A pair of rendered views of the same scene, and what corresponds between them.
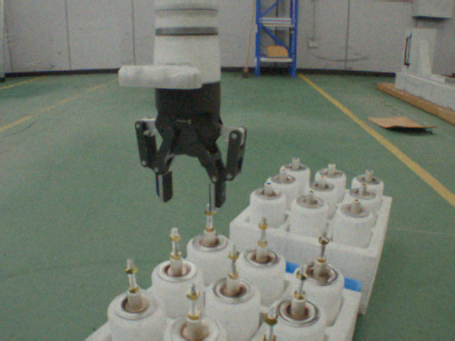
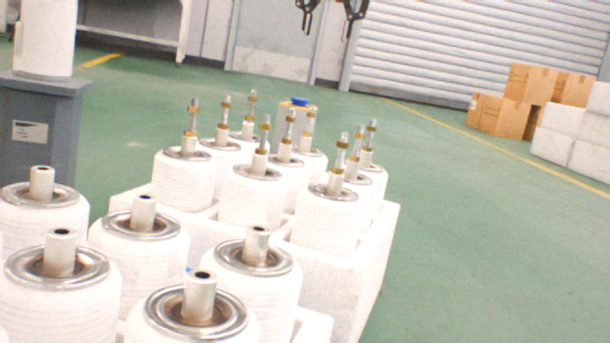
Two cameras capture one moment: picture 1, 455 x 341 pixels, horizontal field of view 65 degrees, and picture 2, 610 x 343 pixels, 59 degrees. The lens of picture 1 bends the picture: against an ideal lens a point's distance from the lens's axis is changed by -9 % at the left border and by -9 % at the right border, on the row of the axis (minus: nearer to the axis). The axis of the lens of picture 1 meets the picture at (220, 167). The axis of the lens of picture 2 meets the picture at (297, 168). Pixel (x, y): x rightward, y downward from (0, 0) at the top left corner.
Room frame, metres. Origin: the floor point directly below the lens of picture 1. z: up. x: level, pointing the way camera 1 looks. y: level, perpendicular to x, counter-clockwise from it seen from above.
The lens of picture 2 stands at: (1.42, -0.22, 0.45)
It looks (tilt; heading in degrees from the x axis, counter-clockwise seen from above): 13 degrees down; 165
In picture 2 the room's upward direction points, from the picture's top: 11 degrees clockwise
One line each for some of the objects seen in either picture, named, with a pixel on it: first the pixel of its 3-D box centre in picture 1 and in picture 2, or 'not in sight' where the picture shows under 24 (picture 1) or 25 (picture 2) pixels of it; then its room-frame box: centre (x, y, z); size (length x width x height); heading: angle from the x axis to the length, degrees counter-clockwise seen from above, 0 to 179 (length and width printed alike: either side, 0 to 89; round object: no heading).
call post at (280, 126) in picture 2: not in sight; (285, 173); (0.26, 0.06, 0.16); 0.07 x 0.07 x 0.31; 60
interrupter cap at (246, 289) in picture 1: (233, 289); (282, 161); (0.54, -0.02, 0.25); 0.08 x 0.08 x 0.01
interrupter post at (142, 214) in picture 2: (310, 197); (142, 212); (0.90, -0.23, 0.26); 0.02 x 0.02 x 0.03
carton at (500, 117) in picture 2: not in sight; (503, 117); (-2.55, 2.45, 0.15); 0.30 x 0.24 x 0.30; 176
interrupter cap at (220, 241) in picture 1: (210, 242); (332, 192); (0.71, 0.02, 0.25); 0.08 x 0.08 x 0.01
